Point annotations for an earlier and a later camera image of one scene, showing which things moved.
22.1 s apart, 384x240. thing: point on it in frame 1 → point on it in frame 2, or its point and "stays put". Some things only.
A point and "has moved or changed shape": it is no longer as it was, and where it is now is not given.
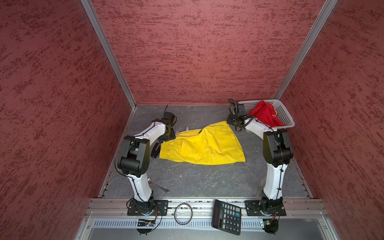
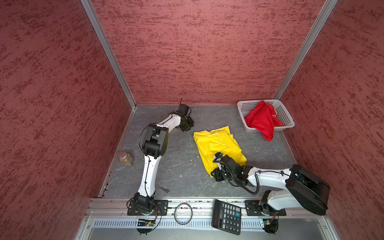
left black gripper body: [168, 135] → [187, 124]
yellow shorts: [218, 144] has moved or changed shape
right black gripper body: [232, 120] → [223, 175]
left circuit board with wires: [143, 222] stays put
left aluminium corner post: [89, 8] stays put
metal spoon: [150, 182] stays put
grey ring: [191, 216] stays put
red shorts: [267, 113] stays put
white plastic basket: [282, 113] stays put
